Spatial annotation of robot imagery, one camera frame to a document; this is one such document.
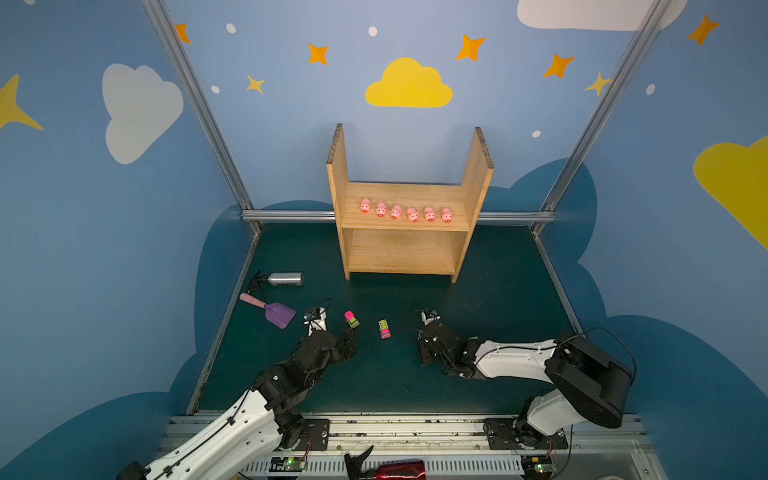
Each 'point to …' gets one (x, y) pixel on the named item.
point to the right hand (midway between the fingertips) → (424, 338)
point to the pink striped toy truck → (385, 332)
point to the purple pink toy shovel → (275, 313)
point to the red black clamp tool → (406, 469)
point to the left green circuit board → (287, 464)
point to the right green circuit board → (537, 466)
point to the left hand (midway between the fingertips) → (346, 335)
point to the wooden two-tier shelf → (407, 228)
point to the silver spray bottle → (277, 279)
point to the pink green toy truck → (350, 317)
